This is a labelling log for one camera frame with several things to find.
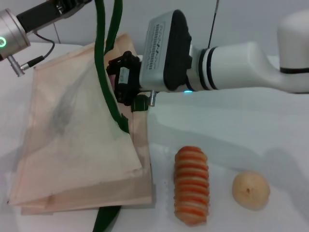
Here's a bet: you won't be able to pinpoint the beige round toy fruit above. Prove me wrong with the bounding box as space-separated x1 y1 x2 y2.
231 170 271 211

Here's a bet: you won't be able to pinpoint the thin dark vertical cable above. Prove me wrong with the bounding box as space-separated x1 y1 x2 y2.
207 0 220 48

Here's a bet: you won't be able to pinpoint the grey black wrist camera box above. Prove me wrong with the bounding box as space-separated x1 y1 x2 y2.
139 9 194 93

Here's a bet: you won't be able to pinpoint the orange striped bread roll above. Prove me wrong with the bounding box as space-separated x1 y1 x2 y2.
174 145 210 227

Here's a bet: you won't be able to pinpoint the silver right wrist connector plug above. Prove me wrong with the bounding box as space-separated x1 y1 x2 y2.
148 90 158 107

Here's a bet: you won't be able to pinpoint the cream canvas handbag green handles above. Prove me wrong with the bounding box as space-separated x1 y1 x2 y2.
6 0 155 232

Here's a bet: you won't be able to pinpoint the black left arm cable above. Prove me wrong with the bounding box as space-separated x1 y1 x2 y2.
8 31 56 78

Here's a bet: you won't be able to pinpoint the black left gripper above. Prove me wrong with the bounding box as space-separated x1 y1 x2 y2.
16 0 94 33

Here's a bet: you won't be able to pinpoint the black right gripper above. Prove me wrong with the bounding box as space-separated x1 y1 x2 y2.
106 50 143 107

